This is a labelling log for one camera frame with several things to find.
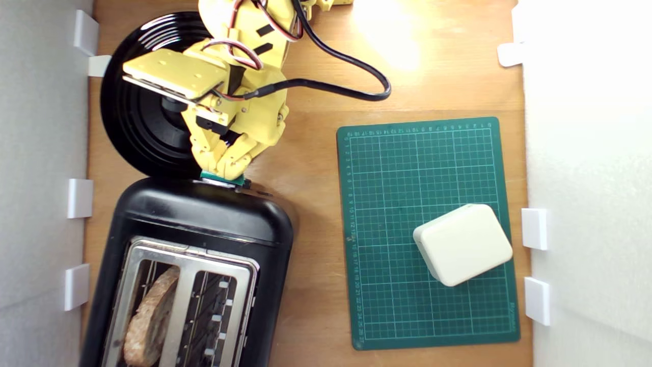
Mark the black plate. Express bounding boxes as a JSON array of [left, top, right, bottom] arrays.
[[100, 11, 245, 179]]

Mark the white block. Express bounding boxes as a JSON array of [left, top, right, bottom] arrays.
[[413, 204, 513, 287]]

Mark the black two-slot toaster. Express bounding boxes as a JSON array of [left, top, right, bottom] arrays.
[[79, 176, 296, 367]]

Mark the yellow wrist camera mount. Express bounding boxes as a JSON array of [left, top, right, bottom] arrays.
[[122, 48, 231, 113]]

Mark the green-taped toaster lever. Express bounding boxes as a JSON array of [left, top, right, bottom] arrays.
[[200, 171, 251, 189]]

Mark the brown bread slice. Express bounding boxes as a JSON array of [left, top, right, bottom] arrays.
[[123, 266, 180, 367]]

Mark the green cutting mat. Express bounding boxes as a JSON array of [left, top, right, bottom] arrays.
[[336, 117, 521, 351]]

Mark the black cable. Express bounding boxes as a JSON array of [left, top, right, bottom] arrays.
[[243, 0, 392, 101]]

